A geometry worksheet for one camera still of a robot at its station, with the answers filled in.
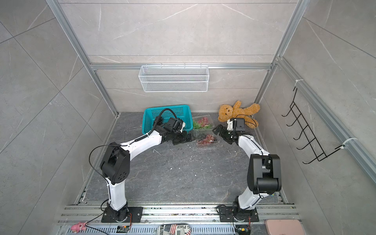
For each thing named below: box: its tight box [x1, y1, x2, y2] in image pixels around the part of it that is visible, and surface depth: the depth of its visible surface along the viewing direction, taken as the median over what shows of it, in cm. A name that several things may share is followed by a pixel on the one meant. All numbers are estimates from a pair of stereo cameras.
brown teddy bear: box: [217, 100, 260, 129], surface depth 113 cm
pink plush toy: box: [70, 221, 88, 234], surface depth 70 cm
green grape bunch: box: [192, 119, 212, 130], surface depth 107 cm
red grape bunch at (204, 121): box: [197, 116, 210, 127], surface depth 109 cm
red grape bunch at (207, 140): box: [196, 134, 217, 145], surface depth 98 cm
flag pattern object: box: [156, 223, 192, 235], surface depth 69 cm
